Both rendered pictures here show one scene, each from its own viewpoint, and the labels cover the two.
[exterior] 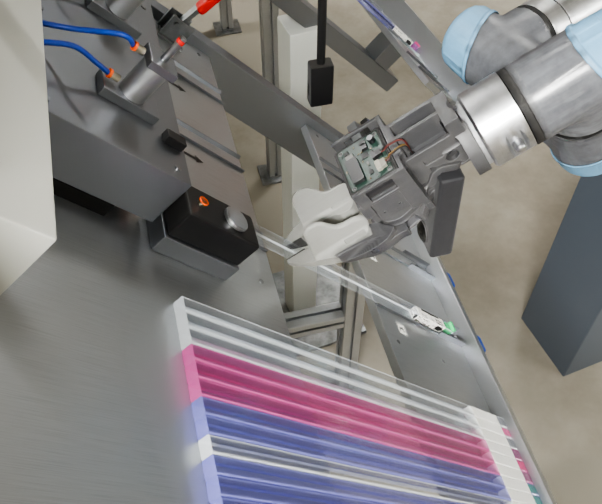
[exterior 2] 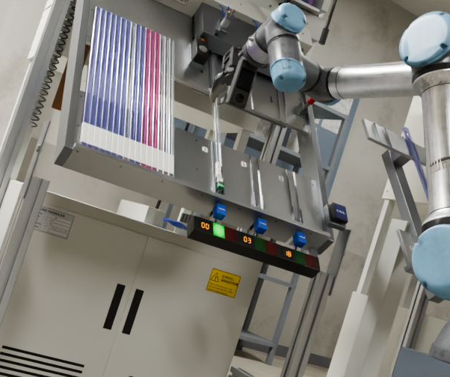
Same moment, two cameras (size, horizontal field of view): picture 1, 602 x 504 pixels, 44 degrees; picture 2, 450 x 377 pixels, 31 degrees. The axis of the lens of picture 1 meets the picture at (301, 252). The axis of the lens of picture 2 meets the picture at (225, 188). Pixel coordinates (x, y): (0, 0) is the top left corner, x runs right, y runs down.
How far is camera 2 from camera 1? 225 cm
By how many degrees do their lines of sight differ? 88
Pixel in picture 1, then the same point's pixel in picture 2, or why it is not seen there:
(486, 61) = not seen: hidden behind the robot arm
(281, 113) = (312, 170)
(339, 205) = not seen: hidden behind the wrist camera
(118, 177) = (199, 25)
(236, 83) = (308, 148)
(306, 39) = (398, 224)
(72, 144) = (199, 14)
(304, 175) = (362, 338)
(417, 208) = (230, 68)
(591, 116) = (266, 30)
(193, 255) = (190, 51)
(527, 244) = not seen: outside the picture
